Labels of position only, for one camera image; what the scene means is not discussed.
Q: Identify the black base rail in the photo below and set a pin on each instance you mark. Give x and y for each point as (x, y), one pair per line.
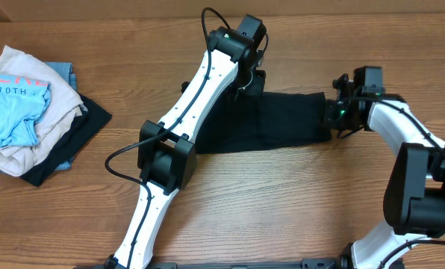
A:
(304, 264)

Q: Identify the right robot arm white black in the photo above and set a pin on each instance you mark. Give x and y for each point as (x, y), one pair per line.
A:
(414, 199)

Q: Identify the black t-shirt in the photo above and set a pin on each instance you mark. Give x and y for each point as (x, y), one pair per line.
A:
(268, 121)

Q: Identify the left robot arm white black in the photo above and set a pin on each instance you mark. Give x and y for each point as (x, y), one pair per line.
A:
(166, 149)

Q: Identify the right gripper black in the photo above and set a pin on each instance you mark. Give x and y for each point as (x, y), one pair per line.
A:
(330, 107)

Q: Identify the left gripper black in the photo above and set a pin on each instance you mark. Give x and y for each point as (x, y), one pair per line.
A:
(256, 86)

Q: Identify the light blue printed t-shirt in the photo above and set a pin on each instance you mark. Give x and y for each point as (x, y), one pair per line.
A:
(23, 101)

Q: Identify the beige folded garment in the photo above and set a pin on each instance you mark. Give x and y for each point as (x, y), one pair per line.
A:
(65, 106)

